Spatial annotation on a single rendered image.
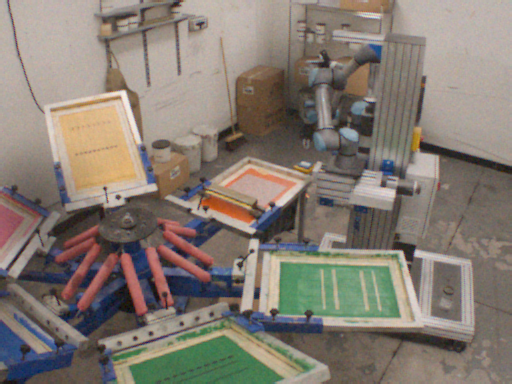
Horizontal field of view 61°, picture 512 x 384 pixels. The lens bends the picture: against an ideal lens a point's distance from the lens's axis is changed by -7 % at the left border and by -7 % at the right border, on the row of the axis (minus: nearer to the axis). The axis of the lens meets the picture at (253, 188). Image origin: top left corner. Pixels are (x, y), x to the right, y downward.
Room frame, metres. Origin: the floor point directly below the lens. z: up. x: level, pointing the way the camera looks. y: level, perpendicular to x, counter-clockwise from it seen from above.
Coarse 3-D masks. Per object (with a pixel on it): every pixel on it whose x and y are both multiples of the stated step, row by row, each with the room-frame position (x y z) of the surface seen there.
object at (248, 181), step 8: (240, 176) 2.96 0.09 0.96; (248, 176) 2.96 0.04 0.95; (256, 176) 2.96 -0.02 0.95; (264, 176) 2.96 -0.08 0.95; (232, 184) 2.84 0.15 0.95; (240, 184) 2.84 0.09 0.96; (248, 184) 2.84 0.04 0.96; (256, 184) 2.84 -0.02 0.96; (240, 192) 2.74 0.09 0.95; (248, 192) 2.73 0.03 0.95; (208, 200) 2.63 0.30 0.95; (216, 200) 2.63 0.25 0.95; (216, 208) 2.54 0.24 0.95; (224, 208) 2.54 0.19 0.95
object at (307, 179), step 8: (248, 160) 3.16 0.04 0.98; (256, 160) 3.14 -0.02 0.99; (232, 168) 3.02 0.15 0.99; (240, 168) 3.07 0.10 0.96; (272, 168) 3.04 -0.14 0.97; (280, 168) 3.02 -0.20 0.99; (216, 176) 2.90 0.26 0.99; (224, 176) 2.91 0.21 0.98; (296, 176) 2.93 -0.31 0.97; (304, 176) 2.90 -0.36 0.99; (304, 184) 2.78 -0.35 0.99; (296, 192) 2.68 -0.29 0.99; (192, 200) 2.61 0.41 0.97; (288, 200) 2.58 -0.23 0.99; (280, 208) 2.50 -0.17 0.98; (224, 216) 2.40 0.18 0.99
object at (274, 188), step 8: (272, 176) 2.96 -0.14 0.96; (264, 184) 2.84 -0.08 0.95; (272, 184) 2.84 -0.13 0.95; (280, 184) 2.84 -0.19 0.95; (288, 184) 2.84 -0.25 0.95; (256, 192) 2.73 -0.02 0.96; (264, 192) 2.73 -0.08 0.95; (272, 192) 2.73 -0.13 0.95; (280, 192) 2.73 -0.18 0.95; (264, 200) 2.63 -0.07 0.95; (272, 200) 2.63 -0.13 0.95; (232, 208) 2.54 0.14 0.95; (240, 208) 2.54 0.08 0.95; (232, 216) 2.44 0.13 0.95; (240, 216) 2.44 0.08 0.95; (248, 216) 2.44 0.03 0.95
